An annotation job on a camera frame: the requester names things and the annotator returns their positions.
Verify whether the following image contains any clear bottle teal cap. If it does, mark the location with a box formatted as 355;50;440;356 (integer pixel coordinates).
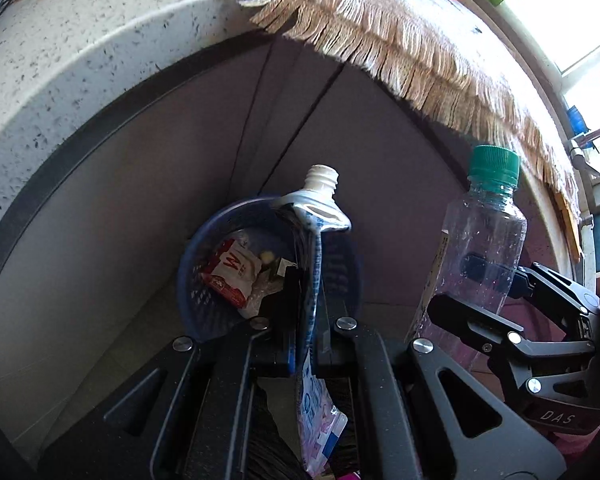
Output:
404;144;529;371

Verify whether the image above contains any blue plastic trash basket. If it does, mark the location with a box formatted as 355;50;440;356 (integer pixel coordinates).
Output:
176;191;362;344

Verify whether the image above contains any red white snack wrapper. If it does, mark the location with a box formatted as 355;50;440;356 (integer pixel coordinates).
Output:
200;237;262;309

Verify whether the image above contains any pink checked table cloth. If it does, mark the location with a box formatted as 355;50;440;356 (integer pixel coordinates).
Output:
237;0;582;258

